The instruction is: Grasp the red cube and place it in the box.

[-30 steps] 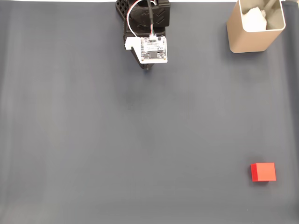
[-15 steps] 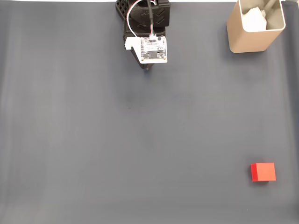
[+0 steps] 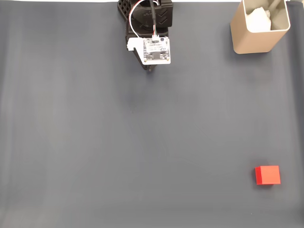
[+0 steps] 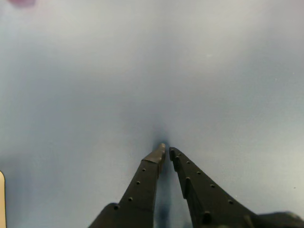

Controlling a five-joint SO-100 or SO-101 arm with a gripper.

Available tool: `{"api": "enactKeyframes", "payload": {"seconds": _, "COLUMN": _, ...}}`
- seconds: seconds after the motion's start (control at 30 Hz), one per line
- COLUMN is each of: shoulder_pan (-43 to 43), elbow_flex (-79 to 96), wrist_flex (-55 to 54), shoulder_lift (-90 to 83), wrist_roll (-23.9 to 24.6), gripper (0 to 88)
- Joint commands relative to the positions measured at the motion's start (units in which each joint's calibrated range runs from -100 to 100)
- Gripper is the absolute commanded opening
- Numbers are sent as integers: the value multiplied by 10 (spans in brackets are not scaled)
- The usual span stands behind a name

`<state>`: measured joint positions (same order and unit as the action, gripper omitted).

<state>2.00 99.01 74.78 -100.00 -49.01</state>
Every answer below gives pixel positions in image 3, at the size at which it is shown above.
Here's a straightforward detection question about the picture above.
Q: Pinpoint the black camera cable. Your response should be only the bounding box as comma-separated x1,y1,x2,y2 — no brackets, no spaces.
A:
149,0,158,37

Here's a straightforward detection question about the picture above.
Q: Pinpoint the dark grey mat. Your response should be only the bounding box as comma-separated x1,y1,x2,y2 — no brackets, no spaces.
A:
0,1,304,228

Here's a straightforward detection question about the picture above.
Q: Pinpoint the red cube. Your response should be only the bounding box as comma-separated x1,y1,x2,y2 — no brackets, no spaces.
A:
255,165,281,185

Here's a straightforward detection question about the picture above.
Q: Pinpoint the white camera circuit board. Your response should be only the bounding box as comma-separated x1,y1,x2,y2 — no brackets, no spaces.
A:
127,35,171,66

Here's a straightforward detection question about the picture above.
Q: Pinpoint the beige metal box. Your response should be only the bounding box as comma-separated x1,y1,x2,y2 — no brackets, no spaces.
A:
229,0,292,55

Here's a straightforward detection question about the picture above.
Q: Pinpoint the white crumpled paper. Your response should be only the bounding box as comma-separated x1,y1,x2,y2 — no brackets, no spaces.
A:
246,7,273,33

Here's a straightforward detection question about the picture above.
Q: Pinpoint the white red servo cable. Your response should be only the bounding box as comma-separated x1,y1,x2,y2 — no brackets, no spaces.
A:
129,0,165,40

